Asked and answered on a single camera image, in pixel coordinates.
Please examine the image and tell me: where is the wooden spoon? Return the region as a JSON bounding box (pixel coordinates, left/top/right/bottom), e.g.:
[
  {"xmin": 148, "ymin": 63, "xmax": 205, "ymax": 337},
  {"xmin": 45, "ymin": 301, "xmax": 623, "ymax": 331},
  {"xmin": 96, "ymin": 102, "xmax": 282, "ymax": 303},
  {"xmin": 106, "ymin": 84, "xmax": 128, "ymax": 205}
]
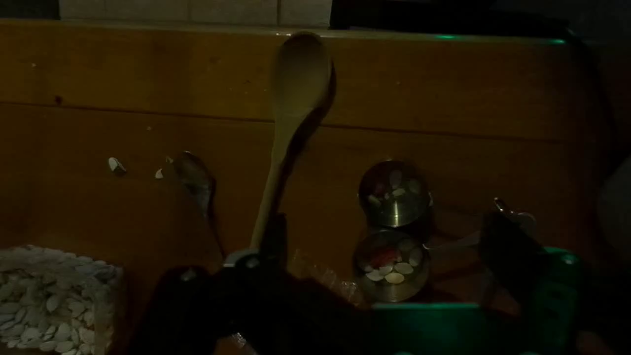
[{"xmin": 250, "ymin": 31, "xmax": 331, "ymax": 250}]

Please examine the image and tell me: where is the metal measuring cup with seeds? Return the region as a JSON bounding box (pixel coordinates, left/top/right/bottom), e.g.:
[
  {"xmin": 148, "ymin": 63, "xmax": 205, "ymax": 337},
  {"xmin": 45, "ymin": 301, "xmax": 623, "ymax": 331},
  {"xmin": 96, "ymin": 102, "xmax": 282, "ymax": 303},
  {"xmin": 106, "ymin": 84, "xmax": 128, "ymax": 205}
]
[{"xmin": 353, "ymin": 228, "xmax": 430, "ymax": 301}]

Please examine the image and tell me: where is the small metal spoon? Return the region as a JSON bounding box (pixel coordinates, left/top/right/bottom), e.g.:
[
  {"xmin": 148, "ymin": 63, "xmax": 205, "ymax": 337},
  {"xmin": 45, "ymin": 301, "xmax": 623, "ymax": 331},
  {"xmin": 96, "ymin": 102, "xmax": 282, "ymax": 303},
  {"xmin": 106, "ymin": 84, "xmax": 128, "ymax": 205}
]
[{"xmin": 153, "ymin": 149, "xmax": 226, "ymax": 258}]

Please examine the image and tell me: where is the loose white seed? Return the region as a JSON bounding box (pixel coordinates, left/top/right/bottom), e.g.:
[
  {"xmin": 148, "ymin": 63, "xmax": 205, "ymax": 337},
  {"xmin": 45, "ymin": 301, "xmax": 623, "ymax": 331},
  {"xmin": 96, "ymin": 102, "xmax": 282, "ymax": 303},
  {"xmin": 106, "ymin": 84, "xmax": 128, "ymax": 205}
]
[{"xmin": 106, "ymin": 155, "xmax": 126, "ymax": 175}]

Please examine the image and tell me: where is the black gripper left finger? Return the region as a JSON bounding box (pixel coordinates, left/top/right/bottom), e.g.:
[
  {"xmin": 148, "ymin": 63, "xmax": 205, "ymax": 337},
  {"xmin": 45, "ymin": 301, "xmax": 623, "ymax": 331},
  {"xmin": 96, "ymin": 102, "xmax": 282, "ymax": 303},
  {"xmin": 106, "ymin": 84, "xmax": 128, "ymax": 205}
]
[{"xmin": 128, "ymin": 252, "xmax": 290, "ymax": 355}]

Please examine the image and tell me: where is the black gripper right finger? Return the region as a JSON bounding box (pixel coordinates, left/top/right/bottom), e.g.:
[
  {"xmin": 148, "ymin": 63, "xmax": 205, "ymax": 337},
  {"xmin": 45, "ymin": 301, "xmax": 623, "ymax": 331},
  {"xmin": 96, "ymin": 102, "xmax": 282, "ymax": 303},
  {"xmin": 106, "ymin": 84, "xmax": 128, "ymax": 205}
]
[{"xmin": 477, "ymin": 197, "xmax": 548, "ymax": 313}]

